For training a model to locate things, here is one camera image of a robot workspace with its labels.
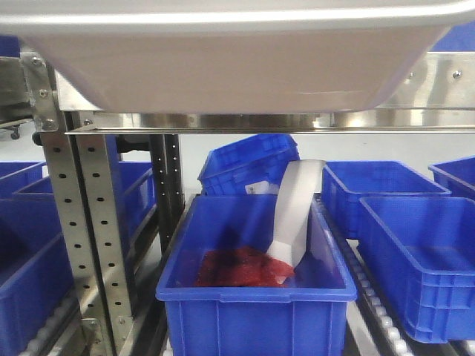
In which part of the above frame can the blue bin tilted back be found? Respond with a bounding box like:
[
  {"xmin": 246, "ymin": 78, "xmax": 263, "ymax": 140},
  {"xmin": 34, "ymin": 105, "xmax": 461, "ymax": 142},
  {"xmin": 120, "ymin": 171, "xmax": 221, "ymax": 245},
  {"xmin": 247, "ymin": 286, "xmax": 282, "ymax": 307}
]
[{"xmin": 198, "ymin": 133, "xmax": 300, "ymax": 195}]

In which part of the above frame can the blue bin upper right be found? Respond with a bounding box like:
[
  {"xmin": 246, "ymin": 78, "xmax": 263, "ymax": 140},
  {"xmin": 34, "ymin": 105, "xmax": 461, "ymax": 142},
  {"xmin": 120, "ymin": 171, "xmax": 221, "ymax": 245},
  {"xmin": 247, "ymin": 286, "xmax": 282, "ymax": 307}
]
[{"xmin": 430, "ymin": 22, "xmax": 475, "ymax": 52}]

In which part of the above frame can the blue bin far left back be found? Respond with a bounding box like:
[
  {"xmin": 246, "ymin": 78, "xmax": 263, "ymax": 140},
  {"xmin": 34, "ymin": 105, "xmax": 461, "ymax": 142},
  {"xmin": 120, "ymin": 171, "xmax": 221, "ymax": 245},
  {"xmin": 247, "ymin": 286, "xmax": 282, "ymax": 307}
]
[{"xmin": 0, "ymin": 161, "xmax": 45, "ymax": 199}]

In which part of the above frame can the white lidded storage bin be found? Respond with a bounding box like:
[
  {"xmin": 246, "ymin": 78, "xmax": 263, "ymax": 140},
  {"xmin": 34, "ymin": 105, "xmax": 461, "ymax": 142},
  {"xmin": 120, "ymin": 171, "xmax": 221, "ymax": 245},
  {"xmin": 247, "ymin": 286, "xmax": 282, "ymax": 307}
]
[{"xmin": 1, "ymin": 1, "xmax": 474, "ymax": 113}]

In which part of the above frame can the steel shelf rack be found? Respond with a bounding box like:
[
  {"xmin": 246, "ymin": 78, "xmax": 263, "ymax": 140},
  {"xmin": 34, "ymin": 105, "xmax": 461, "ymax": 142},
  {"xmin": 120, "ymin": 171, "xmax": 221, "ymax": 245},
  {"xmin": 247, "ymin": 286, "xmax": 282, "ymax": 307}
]
[{"xmin": 1, "ymin": 51, "xmax": 474, "ymax": 355}]

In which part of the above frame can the blue bin left middle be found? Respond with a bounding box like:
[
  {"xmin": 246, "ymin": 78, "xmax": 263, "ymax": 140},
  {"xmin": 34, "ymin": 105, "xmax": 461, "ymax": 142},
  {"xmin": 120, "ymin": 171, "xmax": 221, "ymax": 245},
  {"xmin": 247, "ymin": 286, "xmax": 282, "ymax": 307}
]
[{"xmin": 13, "ymin": 161, "xmax": 156, "ymax": 239}]

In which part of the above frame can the blue bin front centre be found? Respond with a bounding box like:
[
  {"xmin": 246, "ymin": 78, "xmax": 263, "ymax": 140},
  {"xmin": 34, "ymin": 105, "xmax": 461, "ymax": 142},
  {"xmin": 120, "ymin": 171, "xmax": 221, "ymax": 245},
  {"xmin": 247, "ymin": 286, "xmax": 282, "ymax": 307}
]
[{"xmin": 155, "ymin": 195, "xmax": 357, "ymax": 355}]

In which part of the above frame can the blue bin left front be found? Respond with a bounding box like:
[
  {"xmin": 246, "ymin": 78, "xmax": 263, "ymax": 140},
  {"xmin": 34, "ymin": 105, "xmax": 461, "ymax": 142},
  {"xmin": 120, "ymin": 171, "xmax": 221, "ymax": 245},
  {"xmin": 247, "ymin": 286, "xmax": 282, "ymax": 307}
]
[{"xmin": 1, "ymin": 200, "xmax": 73, "ymax": 355}]

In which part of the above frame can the red mesh bag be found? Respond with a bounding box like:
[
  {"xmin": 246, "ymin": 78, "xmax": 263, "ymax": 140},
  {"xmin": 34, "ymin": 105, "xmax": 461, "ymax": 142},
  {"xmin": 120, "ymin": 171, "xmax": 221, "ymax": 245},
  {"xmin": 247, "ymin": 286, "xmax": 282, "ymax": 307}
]
[{"xmin": 194, "ymin": 246, "xmax": 295, "ymax": 287}]

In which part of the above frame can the blue bin right back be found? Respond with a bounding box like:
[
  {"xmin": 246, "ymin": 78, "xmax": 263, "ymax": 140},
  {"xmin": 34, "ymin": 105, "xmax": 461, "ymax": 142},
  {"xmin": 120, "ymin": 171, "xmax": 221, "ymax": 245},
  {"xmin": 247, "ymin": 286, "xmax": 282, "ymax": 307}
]
[{"xmin": 321, "ymin": 160, "xmax": 451, "ymax": 240}]

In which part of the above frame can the blue bin far right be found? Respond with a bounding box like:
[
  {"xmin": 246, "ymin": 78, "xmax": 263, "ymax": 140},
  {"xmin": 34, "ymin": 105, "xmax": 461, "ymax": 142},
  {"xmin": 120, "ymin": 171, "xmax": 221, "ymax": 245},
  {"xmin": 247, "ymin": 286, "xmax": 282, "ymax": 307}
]
[{"xmin": 428, "ymin": 156, "xmax": 475, "ymax": 200}]

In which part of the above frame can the blue bin right front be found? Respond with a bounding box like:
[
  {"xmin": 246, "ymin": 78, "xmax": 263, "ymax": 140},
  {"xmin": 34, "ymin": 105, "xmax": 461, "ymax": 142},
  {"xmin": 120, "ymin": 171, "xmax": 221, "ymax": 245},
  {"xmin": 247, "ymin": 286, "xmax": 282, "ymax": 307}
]
[{"xmin": 358, "ymin": 197, "xmax": 474, "ymax": 343}]

